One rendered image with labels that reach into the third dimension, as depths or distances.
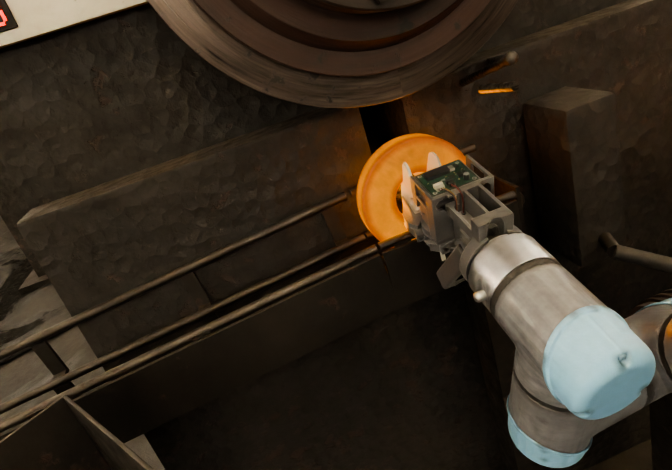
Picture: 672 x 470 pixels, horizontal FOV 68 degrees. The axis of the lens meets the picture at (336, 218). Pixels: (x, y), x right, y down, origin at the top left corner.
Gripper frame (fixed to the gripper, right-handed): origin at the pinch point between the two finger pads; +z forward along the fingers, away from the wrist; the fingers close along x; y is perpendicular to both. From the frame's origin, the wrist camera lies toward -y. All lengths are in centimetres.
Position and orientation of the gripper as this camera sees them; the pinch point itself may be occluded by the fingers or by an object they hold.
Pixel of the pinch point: (412, 180)
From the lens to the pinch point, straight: 65.6
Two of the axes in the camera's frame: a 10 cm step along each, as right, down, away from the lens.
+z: -3.1, -5.4, 7.9
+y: -2.2, -7.7, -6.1
